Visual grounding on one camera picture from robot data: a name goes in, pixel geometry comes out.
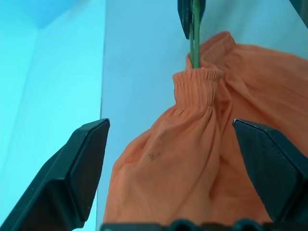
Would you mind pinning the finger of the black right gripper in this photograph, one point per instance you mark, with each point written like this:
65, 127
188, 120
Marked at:
202, 9
184, 16

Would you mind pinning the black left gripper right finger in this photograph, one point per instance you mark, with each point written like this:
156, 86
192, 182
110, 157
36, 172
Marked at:
276, 173

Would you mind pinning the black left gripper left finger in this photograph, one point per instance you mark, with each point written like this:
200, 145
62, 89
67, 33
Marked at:
60, 173

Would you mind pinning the orange shorts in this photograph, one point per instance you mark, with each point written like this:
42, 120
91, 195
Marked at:
180, 156

